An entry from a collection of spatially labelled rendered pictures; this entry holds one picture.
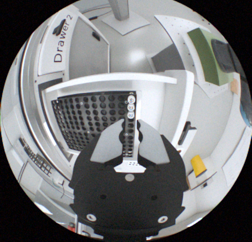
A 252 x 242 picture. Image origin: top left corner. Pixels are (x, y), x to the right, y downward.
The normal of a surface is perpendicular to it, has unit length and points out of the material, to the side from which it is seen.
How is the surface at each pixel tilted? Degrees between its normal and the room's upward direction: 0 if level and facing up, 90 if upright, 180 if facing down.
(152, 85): 0
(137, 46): 0
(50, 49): 90
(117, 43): 0
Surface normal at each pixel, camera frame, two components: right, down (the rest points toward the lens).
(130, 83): -0.05, 0.47
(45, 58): 1.00, 0.02
